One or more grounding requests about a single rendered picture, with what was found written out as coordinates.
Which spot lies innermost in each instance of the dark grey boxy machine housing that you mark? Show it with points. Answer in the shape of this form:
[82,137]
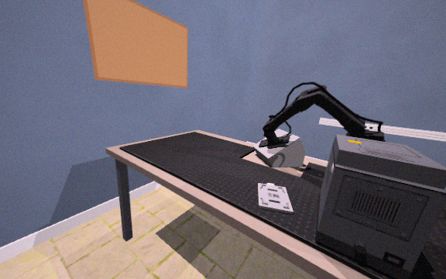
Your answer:
[381,199]

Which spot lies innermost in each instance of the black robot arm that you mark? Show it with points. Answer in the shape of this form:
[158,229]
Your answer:
[352,124]

